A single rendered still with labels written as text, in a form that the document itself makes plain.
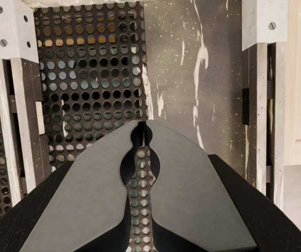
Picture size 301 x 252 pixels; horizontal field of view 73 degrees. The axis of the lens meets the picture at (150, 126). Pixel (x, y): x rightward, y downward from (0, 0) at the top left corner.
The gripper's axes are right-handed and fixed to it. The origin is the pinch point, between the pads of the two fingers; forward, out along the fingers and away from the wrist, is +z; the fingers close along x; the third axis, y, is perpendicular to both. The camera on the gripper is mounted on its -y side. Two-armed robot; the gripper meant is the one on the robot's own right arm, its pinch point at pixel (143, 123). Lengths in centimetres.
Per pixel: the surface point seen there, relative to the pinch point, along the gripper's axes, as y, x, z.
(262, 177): 27.2, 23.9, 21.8
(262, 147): 21.1, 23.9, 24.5
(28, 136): 17.0, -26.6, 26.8
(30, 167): 23.3, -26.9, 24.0
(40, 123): 17.1, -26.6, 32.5
